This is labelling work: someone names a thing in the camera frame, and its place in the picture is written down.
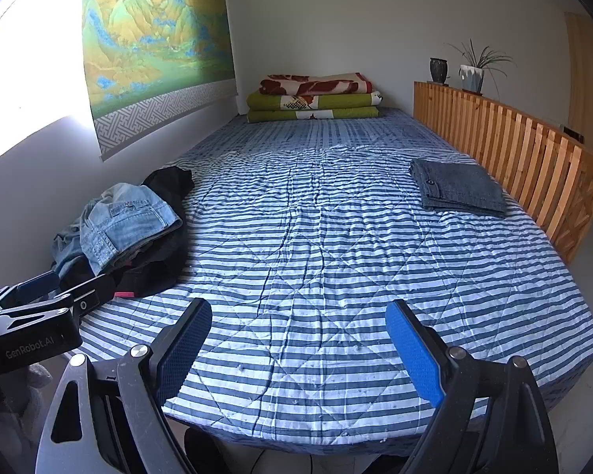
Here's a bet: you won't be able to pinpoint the red floral folded blanket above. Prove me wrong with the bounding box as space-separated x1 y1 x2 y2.
258 73 375 97

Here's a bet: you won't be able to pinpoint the folded grey pants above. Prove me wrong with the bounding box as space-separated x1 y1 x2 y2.
408 158 509 220

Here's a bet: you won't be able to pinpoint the wooden door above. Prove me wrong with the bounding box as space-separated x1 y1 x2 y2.
565 10 593 151

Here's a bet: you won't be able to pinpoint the blue striped bed quilt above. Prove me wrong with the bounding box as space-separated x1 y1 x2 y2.
76 109 593 455

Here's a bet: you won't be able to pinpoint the landscape wall poster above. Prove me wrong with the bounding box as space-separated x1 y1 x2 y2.
81 0 239 161

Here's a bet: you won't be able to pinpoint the colourful striped pillow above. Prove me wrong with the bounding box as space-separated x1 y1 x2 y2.
246 106 383 124

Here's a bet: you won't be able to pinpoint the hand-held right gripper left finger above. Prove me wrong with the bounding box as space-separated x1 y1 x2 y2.
34 297 213 474

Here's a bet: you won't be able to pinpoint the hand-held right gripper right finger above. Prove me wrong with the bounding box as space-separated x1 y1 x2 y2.
385 300 559 474

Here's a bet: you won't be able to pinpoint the bright window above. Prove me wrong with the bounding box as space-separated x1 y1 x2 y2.
0 0 97 173

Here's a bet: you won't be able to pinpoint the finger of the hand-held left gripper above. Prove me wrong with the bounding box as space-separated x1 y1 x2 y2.
7 271 75 308
54 274 118 325

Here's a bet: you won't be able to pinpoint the patterned green folded blanket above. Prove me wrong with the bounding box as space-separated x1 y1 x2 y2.
246 90 383 112

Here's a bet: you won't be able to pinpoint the green plant in white pot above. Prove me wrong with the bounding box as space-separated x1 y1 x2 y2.
447 38 517 102

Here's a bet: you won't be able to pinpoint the black garment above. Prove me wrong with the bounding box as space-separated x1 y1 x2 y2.
54 165 196 299

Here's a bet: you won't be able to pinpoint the light blue jeans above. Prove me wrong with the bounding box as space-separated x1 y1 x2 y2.
51 182 185 277

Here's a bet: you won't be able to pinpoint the person's left hand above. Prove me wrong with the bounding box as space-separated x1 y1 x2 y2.
0 355 55 460

